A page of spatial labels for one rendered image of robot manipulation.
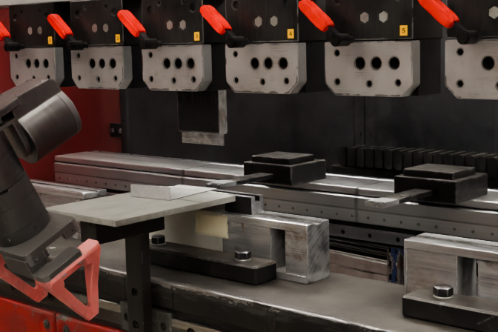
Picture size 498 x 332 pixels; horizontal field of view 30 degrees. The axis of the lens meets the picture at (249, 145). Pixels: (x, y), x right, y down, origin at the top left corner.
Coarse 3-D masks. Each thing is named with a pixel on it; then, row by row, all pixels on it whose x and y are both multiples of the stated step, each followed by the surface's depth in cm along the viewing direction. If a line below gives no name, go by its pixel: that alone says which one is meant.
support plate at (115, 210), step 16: (208, 192) 160; (48, 208) 148; (64, 208) 147; (80, 208) 147; (96, 208) 147; (112, 208) 146; (128, 208) 146; (144, 208) 146; (160, 208) 145; (176, 208) 146; (192, 208) 148; (112, 224) 137; (128, 224) 138
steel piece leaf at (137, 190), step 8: (136, 192) 156; (144, 192) 155; (152, 192) 154; (160, 192) 153; (168, 192) 152; (176, 192) 159; (184, 192) 159; (192, 192) 159; (200, 192) 159; (168, 200) 152
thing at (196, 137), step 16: (192, 96) 161; (208, 96) 159; (224, 96) 158; (192, 112) 162; (208, 112) 159; (224, 112) 159; (192, 128) 162; (208, 128) 160; (224, 128) 159; (208, 144) 161
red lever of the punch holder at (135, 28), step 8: (120, 16) 161; (128, 16) 160; (128, 24) 160; (136, 24) 159; (136, 32) 159; (144, 32) 160; (144, 40) 157; (152, 40) 158; (144, 48) 157; (152, 48) 158
